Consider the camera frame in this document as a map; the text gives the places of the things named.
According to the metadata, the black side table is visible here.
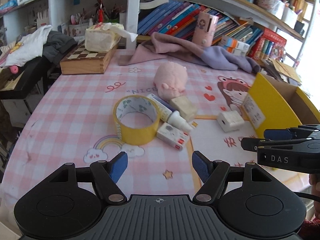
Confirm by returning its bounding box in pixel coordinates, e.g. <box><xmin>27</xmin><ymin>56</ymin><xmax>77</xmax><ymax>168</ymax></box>
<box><xmin>1</xmin><ymin>57</ymin><xmax>56</xmax><ymax>100</ymax></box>

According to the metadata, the dark grey garment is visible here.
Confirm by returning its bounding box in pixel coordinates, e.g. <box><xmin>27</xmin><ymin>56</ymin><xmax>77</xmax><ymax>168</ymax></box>
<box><xmin>42</xmin><ymin>30</ymin><xmax>78</xmax><ymax>64</ymax></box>

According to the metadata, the yellow cardboard box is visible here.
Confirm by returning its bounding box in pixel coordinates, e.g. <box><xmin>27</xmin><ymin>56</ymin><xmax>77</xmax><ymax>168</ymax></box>
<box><xmin>241</xmin><ymin>73</ymin><xmax>319</xmax><ymax>138</ymax></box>

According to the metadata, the pink plush pig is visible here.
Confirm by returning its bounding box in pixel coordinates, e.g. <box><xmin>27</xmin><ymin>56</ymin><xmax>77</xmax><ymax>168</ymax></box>
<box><xmin>153</xmin><ymin>62</ymin><xmax>188</xmax><ymax>101</ymax></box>

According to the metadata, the small white red box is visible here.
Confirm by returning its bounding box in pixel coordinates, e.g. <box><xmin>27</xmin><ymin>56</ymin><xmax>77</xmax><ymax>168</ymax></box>
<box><xmin>156</xmin><ymin>122</ymin><xmax>190</xmax><ymax>151</ymax></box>

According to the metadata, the person's right hand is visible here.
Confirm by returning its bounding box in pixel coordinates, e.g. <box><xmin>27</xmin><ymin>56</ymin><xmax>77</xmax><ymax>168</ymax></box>
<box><xmin>309</xmin><ymin>174</ymin><xmax>320</xmax><ymax>219</ymax></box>

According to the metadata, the pink cylindrical device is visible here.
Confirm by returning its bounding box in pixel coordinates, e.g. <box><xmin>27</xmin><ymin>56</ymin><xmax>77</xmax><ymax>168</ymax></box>
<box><xmin>192</xmin><ymin>11</ymin><xmax>219</xmax><ymax>47</ymax></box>

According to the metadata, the red book box set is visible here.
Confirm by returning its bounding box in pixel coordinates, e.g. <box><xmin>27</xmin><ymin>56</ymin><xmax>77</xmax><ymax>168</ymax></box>
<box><xmin>248</xmin><ymin>28</ymin><xmax>287</xmax><ymax>61</ymax></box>

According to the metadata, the white bookshelf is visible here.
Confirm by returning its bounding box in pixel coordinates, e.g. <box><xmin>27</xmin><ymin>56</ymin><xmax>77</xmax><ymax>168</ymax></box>
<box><xmin>1</xmin><ymin>0</ymin><xmax>307</xmax><ymax>47</ymax></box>

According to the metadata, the stack of papers books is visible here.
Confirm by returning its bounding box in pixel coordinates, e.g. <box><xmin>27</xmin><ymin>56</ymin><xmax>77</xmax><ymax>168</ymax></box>
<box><xmin>259</xmin><ymin>58</ymin><xmax>302</xmax><ymax>86</ymax></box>

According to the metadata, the yellow tape roll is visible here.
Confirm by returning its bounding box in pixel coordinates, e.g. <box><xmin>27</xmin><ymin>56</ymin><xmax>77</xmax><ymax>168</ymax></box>
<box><xmin>113</xmin><ymin>95</ymin><xmax>160</xmax><ymax>146</ymax></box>

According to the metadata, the pink checkered tablecloth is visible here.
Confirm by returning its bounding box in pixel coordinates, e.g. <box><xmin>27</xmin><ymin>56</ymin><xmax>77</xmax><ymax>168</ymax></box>
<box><xmin>0</xmin><ymin>48</ymin><xmax>320</xmax><ymax>213</ymax></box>

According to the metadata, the white pen holder box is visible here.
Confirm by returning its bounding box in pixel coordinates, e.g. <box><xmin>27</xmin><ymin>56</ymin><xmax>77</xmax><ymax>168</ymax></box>
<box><xmin>281</xmin><ymin>7</ymin><xmax>298</xmax><ymax>29</ymax></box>

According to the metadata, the orange white box stack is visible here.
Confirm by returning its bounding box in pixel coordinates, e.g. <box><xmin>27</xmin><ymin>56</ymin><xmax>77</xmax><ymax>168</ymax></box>
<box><xmin>218</xmin><ymin>36</ymin><xmax>249</xmax><ymax>56</ymax></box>

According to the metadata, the white shirt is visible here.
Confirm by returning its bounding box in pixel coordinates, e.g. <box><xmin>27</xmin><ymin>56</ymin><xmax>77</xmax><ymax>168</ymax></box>
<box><xmin>1</xmin><ymin>25</ymin><xmax>52</xmax><ymax>68</ymax></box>

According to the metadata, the pink purple cloth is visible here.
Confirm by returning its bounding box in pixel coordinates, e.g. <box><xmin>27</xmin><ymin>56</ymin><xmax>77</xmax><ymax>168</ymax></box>
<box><xmin>119</xmin><ymin>33</ymin><xmax>261</xmax><ymax>73</ymax></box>

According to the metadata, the white square charger box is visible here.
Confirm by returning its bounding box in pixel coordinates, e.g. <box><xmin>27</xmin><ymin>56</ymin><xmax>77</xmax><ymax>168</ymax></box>
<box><xmin>216</xmin><ymin>111</ymin><xmax>245</xmax><ymax>133</ymax></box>

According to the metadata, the white dropper bottle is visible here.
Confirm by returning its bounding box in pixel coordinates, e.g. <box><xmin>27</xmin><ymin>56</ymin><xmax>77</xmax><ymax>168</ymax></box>
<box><xmin>147</xmin><ymin>94</ymin><xmax>193</xmax><ymax>134</ymax></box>

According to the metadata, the wooden chess box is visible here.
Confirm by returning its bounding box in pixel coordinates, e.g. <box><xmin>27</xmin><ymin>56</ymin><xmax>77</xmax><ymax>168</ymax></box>
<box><xmin>60</xmin><ymin>42</ymin><xmax>118</xmax><ymax>75</ymax></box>

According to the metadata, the beige soap block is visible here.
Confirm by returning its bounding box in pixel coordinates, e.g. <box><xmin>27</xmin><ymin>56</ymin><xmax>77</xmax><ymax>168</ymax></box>
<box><xmin>169</xmin><ymin>96</ymin><xmax>198</xmax><ymax>122</ymax></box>

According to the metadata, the tissue pack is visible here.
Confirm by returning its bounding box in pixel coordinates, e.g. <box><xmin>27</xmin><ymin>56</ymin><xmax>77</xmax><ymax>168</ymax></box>
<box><xmin>84</xmin><ymin>23</ymin><xmax>138</xmax><ymax>53</ymax></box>

